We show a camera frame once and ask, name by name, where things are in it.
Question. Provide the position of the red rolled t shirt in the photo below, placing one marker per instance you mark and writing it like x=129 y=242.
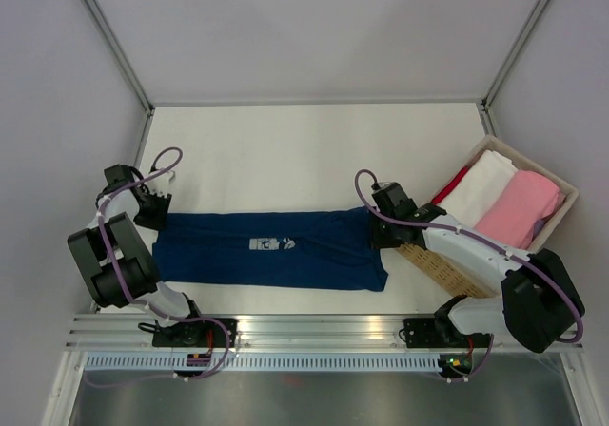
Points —
x=455 y=181

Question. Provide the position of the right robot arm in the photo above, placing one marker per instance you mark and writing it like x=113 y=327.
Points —
x=528 y=295

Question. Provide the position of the purple rolled t shirt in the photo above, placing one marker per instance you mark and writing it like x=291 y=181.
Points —
x=538 y=227

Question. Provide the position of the white slotted cable duct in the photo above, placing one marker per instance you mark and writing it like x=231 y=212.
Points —
x=265 y=362

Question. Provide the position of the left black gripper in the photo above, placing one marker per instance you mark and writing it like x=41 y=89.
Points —
x=164 y=203

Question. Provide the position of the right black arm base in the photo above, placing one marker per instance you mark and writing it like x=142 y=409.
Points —
x=424 y=333

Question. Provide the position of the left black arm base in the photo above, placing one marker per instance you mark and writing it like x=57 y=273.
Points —
x=192 y=335

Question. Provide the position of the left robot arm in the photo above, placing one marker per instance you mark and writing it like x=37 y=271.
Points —
x=113 y=259

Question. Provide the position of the wicker basket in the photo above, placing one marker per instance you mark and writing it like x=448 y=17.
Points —
x=452 y=275

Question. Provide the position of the white rolled t shirt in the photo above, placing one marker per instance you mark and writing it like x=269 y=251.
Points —
x=479 y=188

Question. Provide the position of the blue t shirt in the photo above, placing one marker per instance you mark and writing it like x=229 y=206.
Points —
x=329 y=250

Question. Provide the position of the pink rolled t shirt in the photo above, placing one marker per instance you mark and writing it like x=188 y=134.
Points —
x=527 y=199

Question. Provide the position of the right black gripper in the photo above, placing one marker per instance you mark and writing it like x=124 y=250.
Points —
x=377 y=241

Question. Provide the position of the aluminium frame rail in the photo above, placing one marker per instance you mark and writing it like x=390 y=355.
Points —
x=260 y=333

